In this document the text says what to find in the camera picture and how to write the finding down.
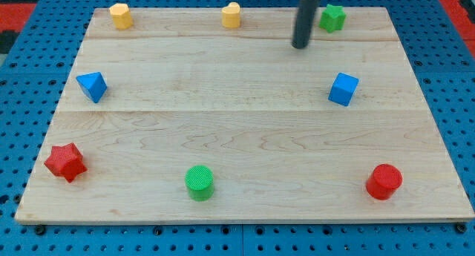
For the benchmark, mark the green star block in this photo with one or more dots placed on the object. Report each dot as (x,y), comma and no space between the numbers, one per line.
(332,18)

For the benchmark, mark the blue triangle block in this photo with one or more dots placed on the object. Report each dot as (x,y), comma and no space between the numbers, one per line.
(92,85)

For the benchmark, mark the blue cube block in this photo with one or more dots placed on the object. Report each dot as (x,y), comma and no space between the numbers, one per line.
(343,88)

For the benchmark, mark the yellow pentagon block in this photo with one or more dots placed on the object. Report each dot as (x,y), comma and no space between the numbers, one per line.
(121,16)

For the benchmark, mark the red star block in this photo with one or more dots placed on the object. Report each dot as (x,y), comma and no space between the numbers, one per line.
(65,161)

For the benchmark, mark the red cylinder block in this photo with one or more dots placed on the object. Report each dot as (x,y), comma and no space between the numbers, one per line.
(383,181)

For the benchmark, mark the yellow heart block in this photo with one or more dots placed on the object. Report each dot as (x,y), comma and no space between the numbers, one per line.
(231,15)

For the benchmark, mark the green cylinder block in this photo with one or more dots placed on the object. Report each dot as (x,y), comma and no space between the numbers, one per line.
(199,181)

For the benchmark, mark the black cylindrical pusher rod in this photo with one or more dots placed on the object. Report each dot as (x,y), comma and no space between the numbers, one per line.
(303,23)

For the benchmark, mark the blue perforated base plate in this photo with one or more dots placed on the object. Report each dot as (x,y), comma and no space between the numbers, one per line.
(435,34)

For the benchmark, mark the wooden board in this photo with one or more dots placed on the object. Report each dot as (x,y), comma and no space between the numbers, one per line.
(185,91)

